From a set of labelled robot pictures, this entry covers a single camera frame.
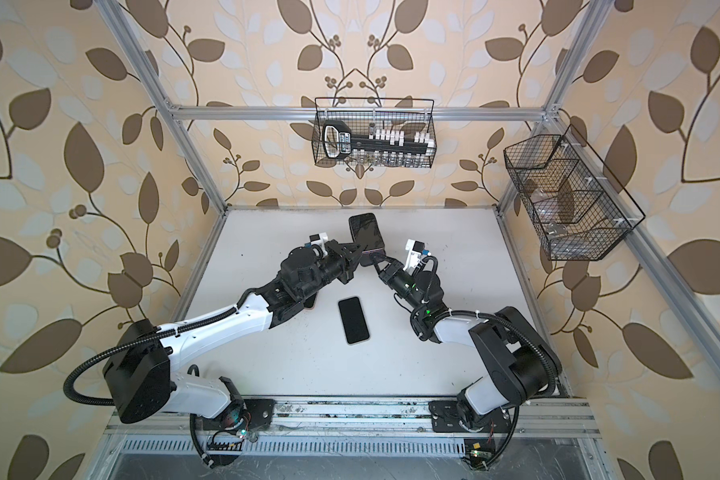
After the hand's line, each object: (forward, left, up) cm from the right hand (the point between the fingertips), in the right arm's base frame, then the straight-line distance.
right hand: (371, 257), depth 79 cm
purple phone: (0, 0, 0) cm, 0 cm away
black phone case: (+5, +1, +5) cm, 7 cm away
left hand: (-3, 0, +11) cm, 11 cm away
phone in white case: (-8, +6, -22) cm, 24 cm away
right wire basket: (+3, -52, +10) cm, 53 cm away
